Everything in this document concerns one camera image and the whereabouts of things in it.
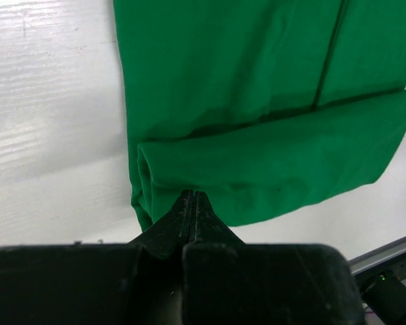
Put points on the green t shirt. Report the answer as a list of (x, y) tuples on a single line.
[(267, 106)]

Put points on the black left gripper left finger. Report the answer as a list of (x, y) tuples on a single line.
[(138, 282)]

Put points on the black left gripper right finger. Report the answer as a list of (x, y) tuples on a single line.
[(229, 282)]

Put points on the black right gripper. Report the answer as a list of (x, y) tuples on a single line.
[(383, 292)]

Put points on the aluminium frame rail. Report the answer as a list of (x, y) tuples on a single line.
[(378, 256)]

